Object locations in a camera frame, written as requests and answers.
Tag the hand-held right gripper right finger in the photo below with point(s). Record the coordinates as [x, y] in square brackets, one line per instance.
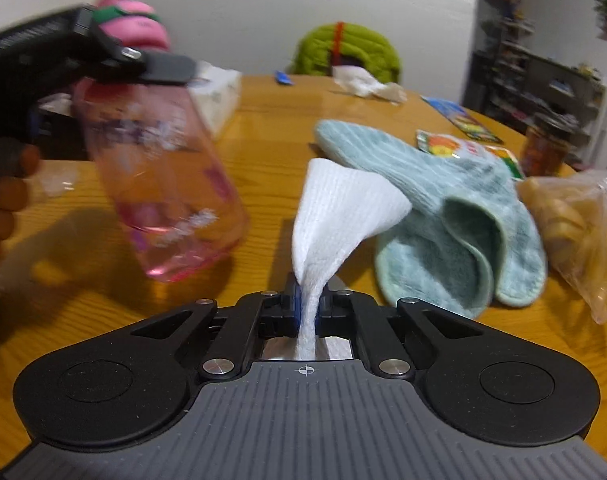
[326, 310]

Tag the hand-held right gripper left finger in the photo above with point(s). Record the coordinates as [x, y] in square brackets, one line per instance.
[294, 305]

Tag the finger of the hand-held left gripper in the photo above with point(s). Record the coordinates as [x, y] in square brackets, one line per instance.
[153, 65]

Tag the white paper towel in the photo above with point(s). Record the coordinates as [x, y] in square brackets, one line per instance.
[343, 210]

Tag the pink water bottle green lid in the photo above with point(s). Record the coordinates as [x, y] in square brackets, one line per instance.
[168, 175]

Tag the person's left hand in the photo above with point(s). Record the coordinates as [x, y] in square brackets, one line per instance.
[3, 210]

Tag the white tissue pack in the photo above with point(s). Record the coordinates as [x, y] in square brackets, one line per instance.
[216, 95]

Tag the clear plastic cup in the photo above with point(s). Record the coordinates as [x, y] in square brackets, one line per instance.
[58, 180]

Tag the teal cloth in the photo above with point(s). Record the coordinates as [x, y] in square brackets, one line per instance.
[433, 260]

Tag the blue wrapper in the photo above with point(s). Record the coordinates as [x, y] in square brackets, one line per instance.
[283, 77]

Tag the orange white snack packet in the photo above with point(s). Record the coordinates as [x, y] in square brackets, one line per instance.
[463, 152]

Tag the crumpled white tissue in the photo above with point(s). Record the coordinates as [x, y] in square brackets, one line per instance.
[366, 85]

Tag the green puffer jacket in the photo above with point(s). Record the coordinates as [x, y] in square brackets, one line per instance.
[368, 45]

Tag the blue snack packet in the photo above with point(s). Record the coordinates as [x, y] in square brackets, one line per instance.
[463, 117]

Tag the plastic bag of food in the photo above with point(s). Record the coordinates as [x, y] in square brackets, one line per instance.
[578, 240]

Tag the glass jar with red contents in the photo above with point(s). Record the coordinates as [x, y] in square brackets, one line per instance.
[546, 150]

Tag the low grey cabinet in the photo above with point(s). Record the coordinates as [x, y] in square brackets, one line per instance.
[558, 90]

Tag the cluttered shelf rack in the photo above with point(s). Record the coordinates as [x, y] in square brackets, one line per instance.
[503, 35]

